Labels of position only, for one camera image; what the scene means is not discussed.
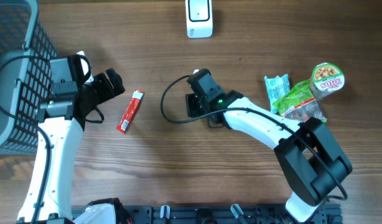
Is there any red snack packet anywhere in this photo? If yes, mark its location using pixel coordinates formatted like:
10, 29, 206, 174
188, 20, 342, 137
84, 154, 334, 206
116, 90, 145, 133

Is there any pale green wipes packet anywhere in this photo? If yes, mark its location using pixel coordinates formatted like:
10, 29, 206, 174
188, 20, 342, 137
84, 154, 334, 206
264, 74, 290, 113

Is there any green snack bag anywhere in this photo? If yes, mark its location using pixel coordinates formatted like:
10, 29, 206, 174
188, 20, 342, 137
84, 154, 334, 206
273, 80, 327, 123

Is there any instant noodle cup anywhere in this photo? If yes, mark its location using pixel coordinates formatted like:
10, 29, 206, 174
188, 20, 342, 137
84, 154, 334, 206
310, 62, 345, 100

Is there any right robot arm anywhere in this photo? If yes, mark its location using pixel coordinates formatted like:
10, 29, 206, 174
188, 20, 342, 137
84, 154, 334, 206
186, 68, 352, 223

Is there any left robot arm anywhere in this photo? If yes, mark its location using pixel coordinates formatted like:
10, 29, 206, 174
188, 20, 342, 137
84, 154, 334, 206
17, 54, 125, 223

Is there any white barcode scanner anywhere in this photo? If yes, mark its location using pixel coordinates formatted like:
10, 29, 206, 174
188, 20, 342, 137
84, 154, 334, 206
185, 0, 213, 39

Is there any grey plastic mesh basket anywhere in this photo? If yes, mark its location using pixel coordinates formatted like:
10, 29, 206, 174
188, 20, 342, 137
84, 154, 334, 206
0, 1, 58, 155

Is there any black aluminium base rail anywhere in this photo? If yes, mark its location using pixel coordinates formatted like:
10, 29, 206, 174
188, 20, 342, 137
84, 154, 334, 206
71, 203, 343, 224

